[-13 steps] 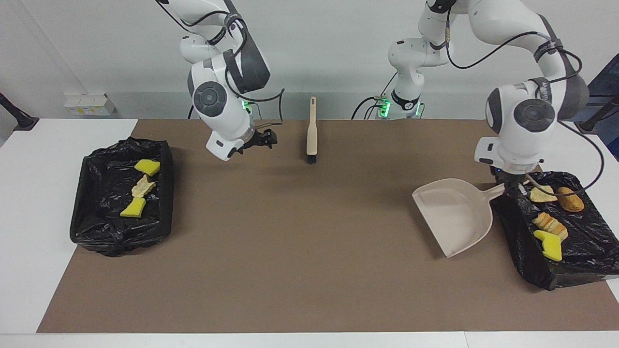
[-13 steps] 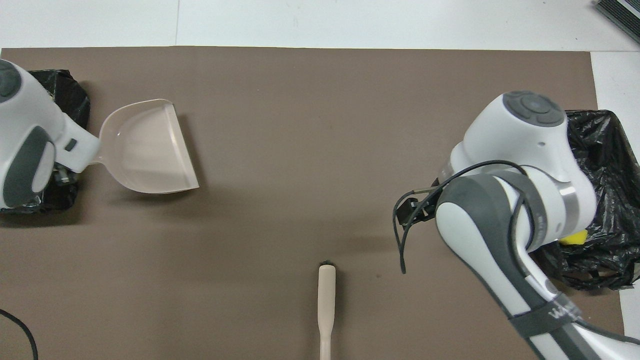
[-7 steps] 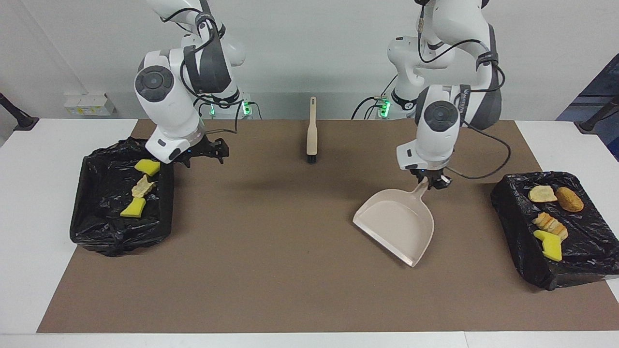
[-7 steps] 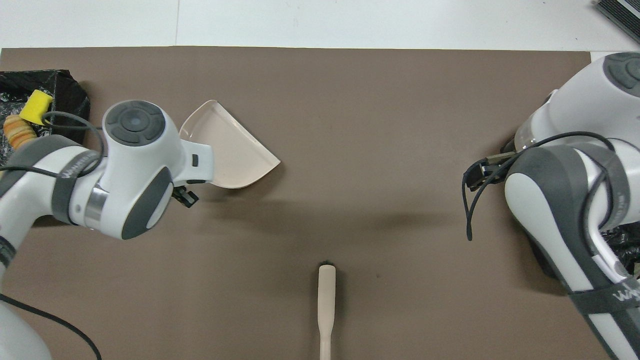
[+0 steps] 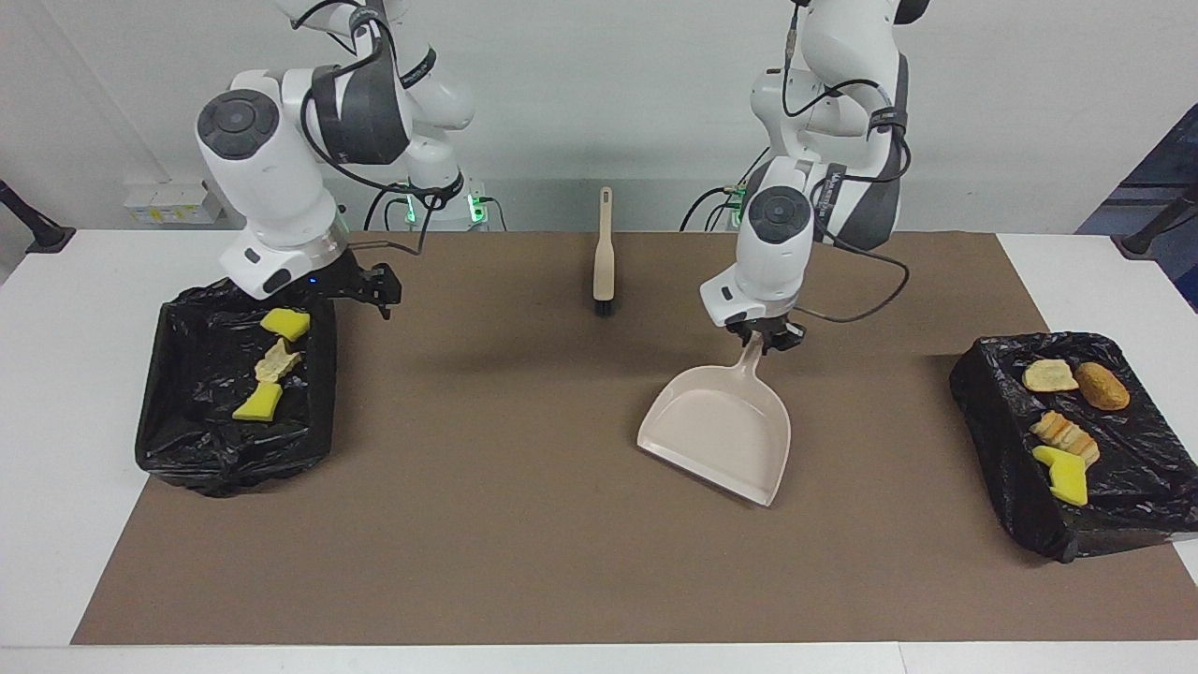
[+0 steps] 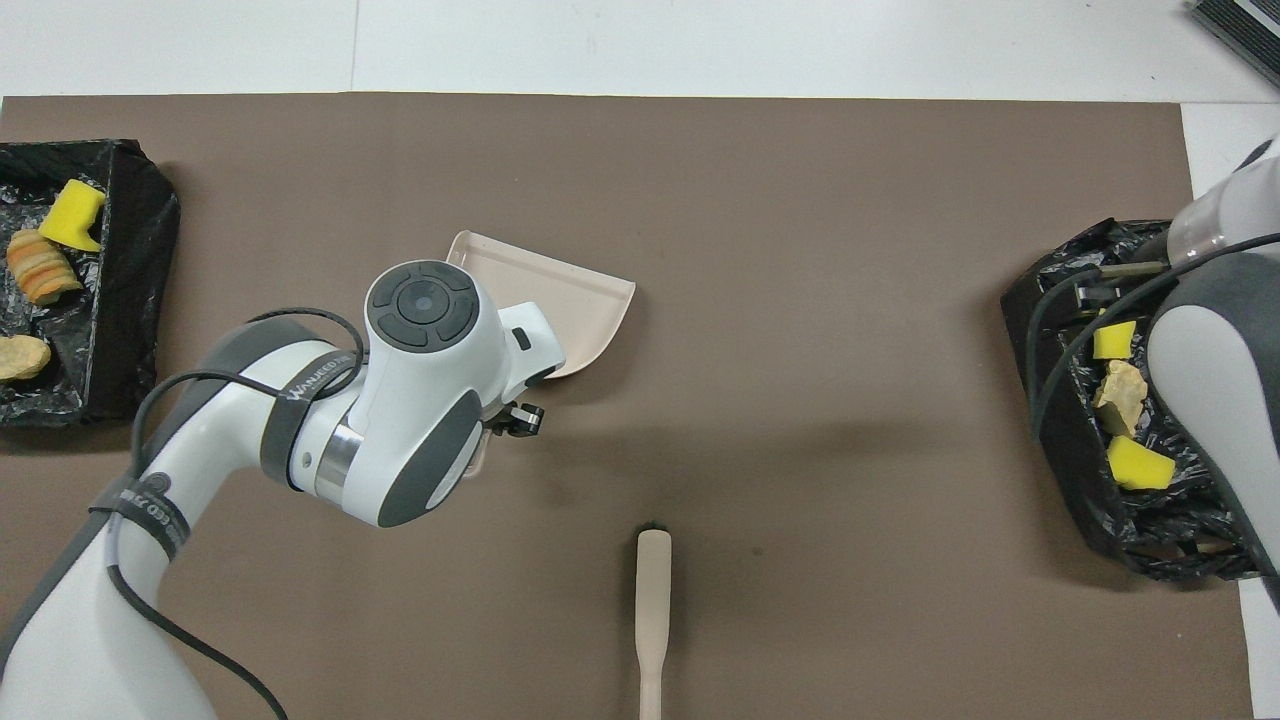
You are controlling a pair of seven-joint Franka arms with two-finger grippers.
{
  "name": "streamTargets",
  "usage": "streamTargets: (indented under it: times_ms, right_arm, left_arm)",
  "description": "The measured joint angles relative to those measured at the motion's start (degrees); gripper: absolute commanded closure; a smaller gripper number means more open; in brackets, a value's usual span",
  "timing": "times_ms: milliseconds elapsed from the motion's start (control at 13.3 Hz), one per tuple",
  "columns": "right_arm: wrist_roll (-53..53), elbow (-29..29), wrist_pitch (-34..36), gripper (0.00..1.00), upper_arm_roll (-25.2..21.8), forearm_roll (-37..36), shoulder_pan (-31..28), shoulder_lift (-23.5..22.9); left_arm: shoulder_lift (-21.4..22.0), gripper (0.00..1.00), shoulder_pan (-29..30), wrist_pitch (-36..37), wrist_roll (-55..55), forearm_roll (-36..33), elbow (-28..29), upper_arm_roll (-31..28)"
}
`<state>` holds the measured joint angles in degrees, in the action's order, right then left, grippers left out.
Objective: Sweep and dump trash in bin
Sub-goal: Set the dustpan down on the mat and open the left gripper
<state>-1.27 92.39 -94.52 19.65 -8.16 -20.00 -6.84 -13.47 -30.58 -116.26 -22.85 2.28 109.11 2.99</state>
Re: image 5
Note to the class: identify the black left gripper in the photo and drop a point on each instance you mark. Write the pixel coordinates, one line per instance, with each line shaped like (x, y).
(763, 326)

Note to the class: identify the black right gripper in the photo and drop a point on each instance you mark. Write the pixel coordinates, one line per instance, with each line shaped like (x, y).
(332, 281)

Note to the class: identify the beige plastic dustpan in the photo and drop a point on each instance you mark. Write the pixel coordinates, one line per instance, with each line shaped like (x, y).
(721, 431)

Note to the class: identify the yellow sponge piece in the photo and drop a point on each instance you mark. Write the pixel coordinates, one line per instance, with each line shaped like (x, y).
(285, 323)
(257, 402)
(1065, 477)

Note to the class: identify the tan lump with orange streaks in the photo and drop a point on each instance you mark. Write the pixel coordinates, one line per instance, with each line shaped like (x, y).
(277, 361)

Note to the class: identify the beige brush with black bristles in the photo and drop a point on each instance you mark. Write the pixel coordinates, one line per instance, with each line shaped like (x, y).
(605, 253)

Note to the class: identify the small pale tan lump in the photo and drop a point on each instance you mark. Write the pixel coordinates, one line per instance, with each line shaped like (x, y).
(1050, 375)

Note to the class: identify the large pale tan lump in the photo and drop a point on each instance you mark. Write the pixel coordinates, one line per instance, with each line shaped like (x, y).
(1064, 435)

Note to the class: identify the orange-brown bread roll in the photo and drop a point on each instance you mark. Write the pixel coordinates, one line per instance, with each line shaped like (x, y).
(1102, 386)

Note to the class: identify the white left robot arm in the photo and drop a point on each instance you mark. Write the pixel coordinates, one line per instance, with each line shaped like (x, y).
(777, 253)

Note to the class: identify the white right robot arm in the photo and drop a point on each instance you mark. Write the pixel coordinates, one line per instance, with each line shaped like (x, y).
(271, 178)

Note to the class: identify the bin lined with black bag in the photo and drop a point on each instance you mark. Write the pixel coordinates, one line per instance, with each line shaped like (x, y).
(197, 374)
(1151, 449)

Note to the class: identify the white power socket box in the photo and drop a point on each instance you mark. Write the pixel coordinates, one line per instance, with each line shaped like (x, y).
(173, 201)

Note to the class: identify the brown table mat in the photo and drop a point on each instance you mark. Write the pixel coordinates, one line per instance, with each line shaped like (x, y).
(599, 562)

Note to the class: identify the black stand leg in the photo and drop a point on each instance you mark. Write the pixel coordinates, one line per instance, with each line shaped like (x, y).
(37, 229)
(1151, 234)

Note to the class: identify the dark blue panel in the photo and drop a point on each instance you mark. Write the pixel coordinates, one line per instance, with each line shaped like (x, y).
(1165, 168)

